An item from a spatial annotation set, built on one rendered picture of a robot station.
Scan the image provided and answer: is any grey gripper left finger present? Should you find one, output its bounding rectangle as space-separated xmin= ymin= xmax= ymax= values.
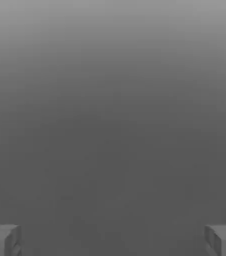
xmin=0 ymin=224 xmax=23 ymax=256

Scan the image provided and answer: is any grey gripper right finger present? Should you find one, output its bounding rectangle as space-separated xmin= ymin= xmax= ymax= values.
xmin=203 ymin=224 xmax=226 ymax=256

